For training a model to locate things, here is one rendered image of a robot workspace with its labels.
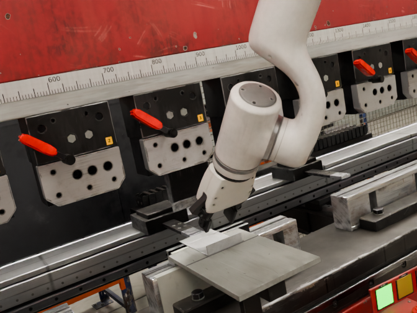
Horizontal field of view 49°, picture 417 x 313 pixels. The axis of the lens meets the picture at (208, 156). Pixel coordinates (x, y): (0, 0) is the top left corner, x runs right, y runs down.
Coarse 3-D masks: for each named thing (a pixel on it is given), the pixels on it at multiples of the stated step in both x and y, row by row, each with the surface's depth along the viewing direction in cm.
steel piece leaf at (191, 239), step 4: (204, 232) 106; (208, 232) 105; (212, 232) 105; (216, 232) 105; (192, 236) 105; (196, 236) 104; (200, 236) 104; (204, 236) 103; (184, 240) 103; (188, 240) 103; (192, 240) 102; (184, 244) 101
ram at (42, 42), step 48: (0, 0) 76; (48, 0) 79; (96, 0) 84; (144, 0) 88; (192, 0) 93; (240, 0) 99; (336, 0) 113; (384, 0) 122; (0, 48) 76; (48, 48) 80; (96, 48) 84; (144, 48) 89; (192, 48) 94; (336, 48) 114; (48, 96) 80; (96, 96) 85
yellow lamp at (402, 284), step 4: (408, 276) 104; (400, 280) 103; (404, 280) 103; (408, 280) 104; (400, 284) 103; (404, 284) 103; (408, 284) 104; (412, 284) 104; (400, 288) 103; (404, 288) 103; (408, 288) 104; (412, 288) 105; (400, 292) 103; (404, 292) 103; (408, 292) 104; (412, 292) 105; (400, 296) 103
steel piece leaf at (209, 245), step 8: (240, 232) 96; (200, 240) 101; (208, 240) 100; (216, 240) 100; (224, 240) 94; (232, 240) 95; (240, 240) 96; (200, 248) 97; (208, 248) 92; (216, 248) 93; (224, 248) 94
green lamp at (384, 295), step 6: (384, 288) 101; (390, 288) 101; (378, 294) 100; (384, 294) 101; (390, 294) 102; (378, 300) 100; (384, 300) 101; (390, 300) 102; (378, 306) 100; (384, 306) 101
